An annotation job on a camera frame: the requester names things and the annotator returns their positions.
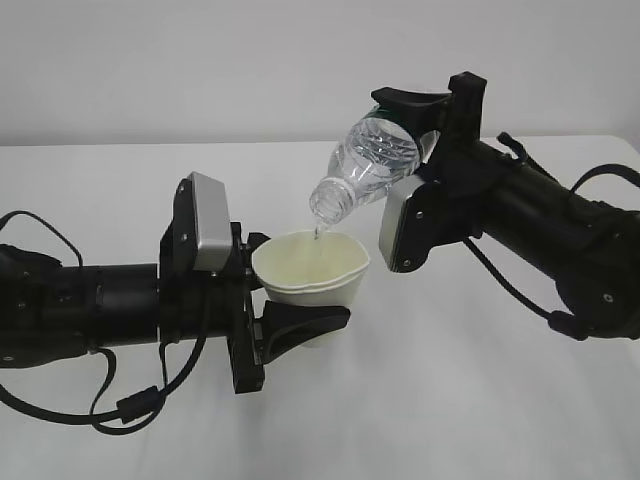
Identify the clear water bottle green label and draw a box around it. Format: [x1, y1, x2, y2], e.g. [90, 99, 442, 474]
[309, 106, 440, 237]

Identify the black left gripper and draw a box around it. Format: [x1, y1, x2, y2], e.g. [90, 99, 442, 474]
[158, 222, 352, 396]

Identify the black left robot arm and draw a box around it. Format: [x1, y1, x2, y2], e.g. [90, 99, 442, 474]
[1, 222, 351, 394]

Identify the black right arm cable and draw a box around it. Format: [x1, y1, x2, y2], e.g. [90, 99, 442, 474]
[464, 131, 640, 342]

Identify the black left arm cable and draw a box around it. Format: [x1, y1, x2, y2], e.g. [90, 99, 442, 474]
[0, 210, 209, 436]

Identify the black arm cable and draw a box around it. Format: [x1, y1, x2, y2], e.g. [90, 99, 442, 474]
[0, 210, 209, 436]
[464, 131, 640, 342]

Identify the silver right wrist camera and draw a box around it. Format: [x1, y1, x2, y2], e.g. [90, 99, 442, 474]
[378, 175, 440, 273]

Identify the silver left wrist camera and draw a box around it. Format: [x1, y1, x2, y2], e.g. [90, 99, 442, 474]
[172, 171, 233, 274]

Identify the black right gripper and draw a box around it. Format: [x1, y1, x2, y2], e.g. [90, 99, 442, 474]
[371, 72, 501, 258]

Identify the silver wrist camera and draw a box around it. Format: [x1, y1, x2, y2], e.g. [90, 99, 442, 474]
[172, 171, 233, 274]
[378, 175, 440, 273]

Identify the white paper cup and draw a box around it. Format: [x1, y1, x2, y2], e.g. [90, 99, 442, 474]
[251, 230, 370, 308]

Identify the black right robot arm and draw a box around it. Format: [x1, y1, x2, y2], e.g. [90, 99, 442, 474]
[372, 72, 639, 341]

